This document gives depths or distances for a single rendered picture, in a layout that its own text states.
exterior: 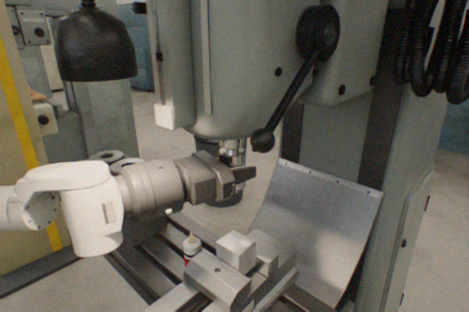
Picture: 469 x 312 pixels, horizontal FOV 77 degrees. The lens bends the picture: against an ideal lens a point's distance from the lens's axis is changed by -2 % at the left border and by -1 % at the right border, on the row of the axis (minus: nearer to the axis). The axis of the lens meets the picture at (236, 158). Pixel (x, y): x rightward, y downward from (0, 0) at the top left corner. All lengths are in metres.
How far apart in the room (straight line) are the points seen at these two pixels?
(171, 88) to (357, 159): 0.55
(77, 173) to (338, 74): 0.40
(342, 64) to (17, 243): 2.22
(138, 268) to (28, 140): 1.51
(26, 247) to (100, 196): 2.02
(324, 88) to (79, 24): 0.35
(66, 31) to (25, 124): 1.84
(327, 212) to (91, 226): 0.61
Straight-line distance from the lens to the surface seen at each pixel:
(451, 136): 4.73
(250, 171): 0.51
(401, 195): 0.85
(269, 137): 0.35
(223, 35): 0.37
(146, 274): 0.78
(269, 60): 0.39
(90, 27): 0.31
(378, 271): 0.97
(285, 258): 0.69
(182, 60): 0.39
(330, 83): 0.50
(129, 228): 0.82
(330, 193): 0.85
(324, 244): 0.85
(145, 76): 7.77
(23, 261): 2.49
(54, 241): 2.47
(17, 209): 0.49
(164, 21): 0.38
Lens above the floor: 1.46
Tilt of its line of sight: 23 degrees down
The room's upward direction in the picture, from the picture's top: straight up
